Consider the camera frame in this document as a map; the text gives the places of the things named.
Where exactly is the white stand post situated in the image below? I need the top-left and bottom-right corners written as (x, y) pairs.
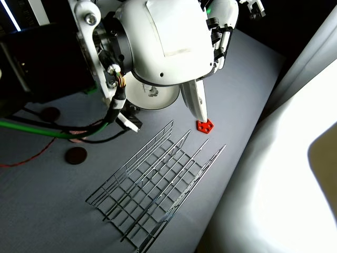
top-left (27, 0), bottom-right (49, 27)

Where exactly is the black-rimmed white plate leaf print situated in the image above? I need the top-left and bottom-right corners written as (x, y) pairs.
top-left (125, 77), bottom-right (180, 111)

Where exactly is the bright white light strip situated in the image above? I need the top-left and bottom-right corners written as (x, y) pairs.
top-left (0, 0), bottom-right (22, 32)

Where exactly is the green cable of arm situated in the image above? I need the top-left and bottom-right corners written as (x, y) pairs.
top-left (0, 118), bottom-right (116, 140)

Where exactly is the red pentagon block with holes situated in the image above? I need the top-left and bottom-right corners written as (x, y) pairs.
top-left (196, 119), bottom-right (215, 135)

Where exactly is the dark brown sandwich cookie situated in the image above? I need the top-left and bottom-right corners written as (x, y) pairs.
top-left (65, 147), bottom-right (88, 166)
top-left (41, 106), bottom-right (61, 122)

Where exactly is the white backdrop sheet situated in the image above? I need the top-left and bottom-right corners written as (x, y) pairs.
top-left (196, 0), bottom-right (337, 253)

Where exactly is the pink sandwich cookie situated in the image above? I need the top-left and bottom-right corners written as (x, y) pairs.
top-left (68, 128), bottom-right (87, 144)

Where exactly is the grey table cloth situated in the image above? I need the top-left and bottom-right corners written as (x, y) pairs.
top-left (0, 27), bottom-right (287, 253)

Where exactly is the tan rounded panel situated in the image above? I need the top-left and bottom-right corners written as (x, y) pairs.
top-left (307, 122), bottom-right (337, 230)

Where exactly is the thin red cable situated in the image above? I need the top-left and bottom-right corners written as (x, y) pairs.
top-left (0, 137), bottom-right (57, 168)

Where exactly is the black cable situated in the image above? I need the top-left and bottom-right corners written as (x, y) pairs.
top-left (21, 106), bottom-right (130, 144)

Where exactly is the silver wire dish rack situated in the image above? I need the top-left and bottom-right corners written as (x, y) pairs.
top-left (85, 120), bottom-right (227, 253)

